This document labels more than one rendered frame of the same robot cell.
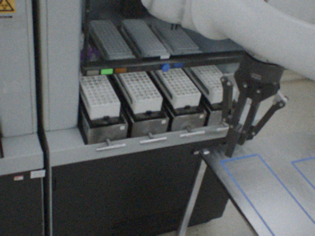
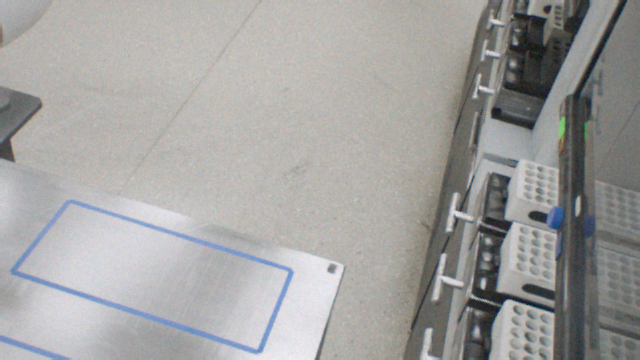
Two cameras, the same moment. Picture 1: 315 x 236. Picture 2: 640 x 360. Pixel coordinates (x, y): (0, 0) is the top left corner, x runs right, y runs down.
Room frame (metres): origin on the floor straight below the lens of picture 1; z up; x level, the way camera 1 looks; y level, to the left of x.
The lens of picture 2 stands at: (1.31, -0.70, 1.58)
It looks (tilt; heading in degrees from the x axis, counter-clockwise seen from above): 43 degrees down; 127
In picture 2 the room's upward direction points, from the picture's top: 11 degrees clockwise
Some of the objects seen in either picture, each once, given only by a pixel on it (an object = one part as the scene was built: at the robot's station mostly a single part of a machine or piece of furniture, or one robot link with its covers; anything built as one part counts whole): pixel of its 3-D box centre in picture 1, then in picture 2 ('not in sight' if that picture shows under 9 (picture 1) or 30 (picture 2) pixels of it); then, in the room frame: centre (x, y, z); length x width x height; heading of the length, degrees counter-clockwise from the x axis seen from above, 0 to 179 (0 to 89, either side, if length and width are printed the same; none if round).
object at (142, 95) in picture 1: (134, 84); (603, 288); (1.24, 0.10, 0.83); 0.30 x 0.10 x 0.06; 29
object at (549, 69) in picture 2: not in sight; (551, 63); (0.89, 0.54, 0.85); 0.12 x 0.02 x 0.06; 119
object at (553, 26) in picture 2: not in sight; (552, 27); (0.81, 0.67, 0.85); 0.12 x 0.02 x 0.06; 120
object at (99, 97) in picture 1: (93, 87); (601, 217); (1.17, 0.24, 0.83); 0.30 x 0.10 x 0.06; 29
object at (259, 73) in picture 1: (258, 76); not in sight; (0.64, -0.17, 1.30); 0.08 x 0.07 x 0.09; 65
